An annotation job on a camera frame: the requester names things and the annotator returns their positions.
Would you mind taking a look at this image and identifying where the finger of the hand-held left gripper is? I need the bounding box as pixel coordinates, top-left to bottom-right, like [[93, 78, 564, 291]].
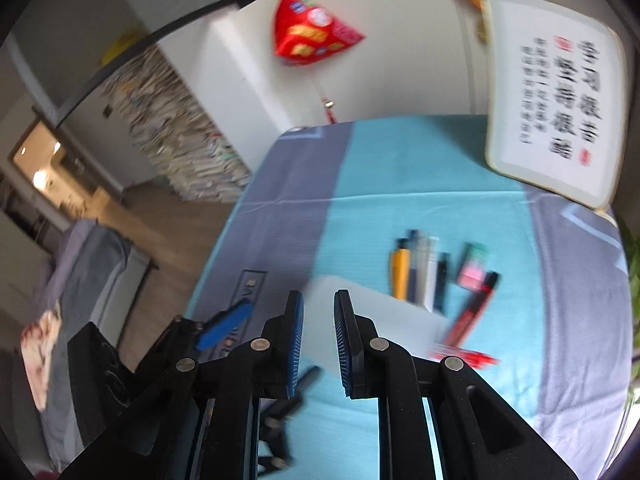
[[167, 299, 252, 361], [260, 366, 322, 473]]

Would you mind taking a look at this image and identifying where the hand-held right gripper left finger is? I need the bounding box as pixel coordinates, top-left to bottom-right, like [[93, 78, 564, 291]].
[[60, 290, 306, 480]]

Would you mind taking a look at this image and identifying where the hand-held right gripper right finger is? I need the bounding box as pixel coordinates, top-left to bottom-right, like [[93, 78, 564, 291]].
[[333, 289, 579, 480]]

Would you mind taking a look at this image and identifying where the translucent white plastic cup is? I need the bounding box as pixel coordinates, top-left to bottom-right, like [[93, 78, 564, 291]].
[[304, 275, 449, 377]]

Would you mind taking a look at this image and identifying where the dark blue pen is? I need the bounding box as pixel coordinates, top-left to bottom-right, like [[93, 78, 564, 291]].
[[406, 230, 422, 304]]

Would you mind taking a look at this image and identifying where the grey white pen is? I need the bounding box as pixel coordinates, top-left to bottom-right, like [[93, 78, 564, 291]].
[[418, 236, 441, 311]]

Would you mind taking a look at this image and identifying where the red pen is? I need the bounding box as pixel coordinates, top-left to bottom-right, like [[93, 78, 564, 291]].
[[430, 345, 501, 367]]

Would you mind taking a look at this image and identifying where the black pen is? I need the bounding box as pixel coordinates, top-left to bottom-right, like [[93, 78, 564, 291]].
[[433, 252, 451, 313]]

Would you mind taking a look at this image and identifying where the red black utility knife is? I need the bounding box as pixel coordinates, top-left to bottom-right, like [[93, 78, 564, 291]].
[[442, 271, 502, 346]]

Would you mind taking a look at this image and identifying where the grey couch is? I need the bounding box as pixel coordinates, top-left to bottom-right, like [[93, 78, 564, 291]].
[[0, 219, 158, 476]]

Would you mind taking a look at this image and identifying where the yellow pen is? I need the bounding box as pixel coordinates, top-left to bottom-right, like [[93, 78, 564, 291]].
[[389, 239, 412, 300]]

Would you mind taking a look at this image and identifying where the pink green eraser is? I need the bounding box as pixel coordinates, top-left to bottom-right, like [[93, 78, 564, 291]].
[[457, 242, 489, 291]]

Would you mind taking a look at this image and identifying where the tall pile of books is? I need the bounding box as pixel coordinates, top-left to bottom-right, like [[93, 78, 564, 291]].
[[100, 50, 252, 204]]

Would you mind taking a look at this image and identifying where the green potted plant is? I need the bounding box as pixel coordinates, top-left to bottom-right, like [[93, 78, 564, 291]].
[[620, 225, 640, 391]]

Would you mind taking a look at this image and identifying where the yellow plush toy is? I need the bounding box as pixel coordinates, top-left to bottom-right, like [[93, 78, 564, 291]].
[[97, 30, 146, 68]]

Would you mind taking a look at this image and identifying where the red hanging pyramid ornament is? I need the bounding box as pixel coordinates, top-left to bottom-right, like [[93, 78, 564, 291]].
[[272, 0, 366, 126]]

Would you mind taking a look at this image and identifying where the framed calligraphy board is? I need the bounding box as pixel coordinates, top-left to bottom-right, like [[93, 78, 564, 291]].
[[483, 0, 629, 211]]

